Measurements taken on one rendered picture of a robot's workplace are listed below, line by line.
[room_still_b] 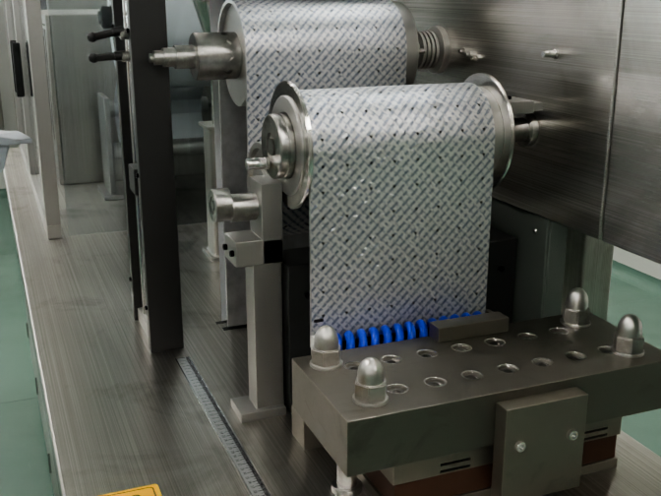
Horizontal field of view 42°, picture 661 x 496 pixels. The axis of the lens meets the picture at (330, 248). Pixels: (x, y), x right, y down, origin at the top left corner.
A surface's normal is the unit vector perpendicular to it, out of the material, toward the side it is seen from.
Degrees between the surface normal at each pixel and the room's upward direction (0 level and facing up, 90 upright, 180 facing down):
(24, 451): 0
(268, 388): 90
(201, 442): 0
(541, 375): 0
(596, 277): 90
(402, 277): 90
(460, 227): 90
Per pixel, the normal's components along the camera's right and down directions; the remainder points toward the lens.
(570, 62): -0.93, 0.11
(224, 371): 0.00, -0.96
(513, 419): 0.37, 0.27
